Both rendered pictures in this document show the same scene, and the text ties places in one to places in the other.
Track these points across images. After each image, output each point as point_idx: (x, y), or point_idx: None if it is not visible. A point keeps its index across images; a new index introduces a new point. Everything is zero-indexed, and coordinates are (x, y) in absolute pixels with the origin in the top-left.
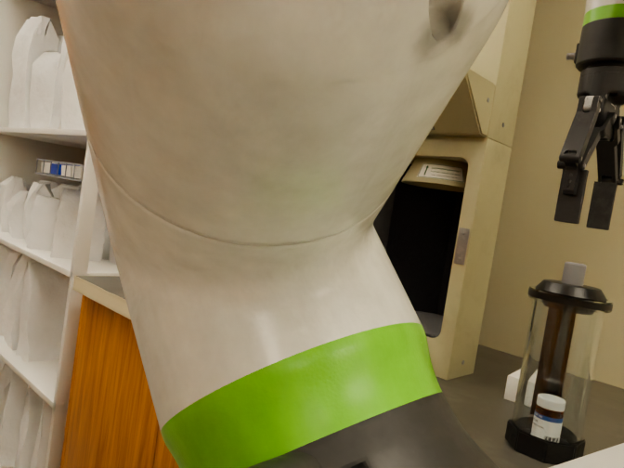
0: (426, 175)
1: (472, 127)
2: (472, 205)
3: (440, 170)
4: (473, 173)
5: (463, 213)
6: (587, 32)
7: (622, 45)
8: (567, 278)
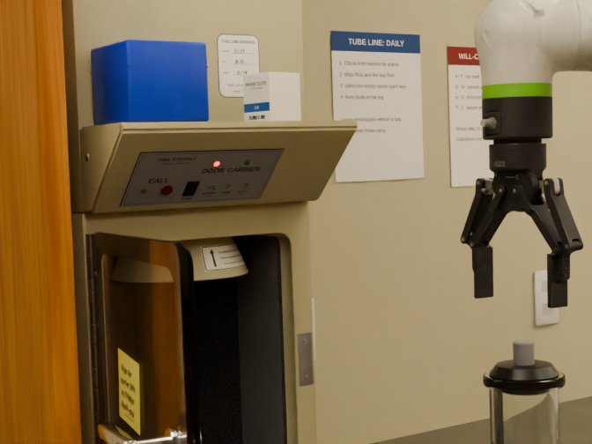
0: (218, 265)
1: (314, 192)
2: (307, 299)
3: (229, 254)
4: (299, 253)
5: (298, 312)
6: (521, 106)
7: (551, 124)
8: (529, 358)
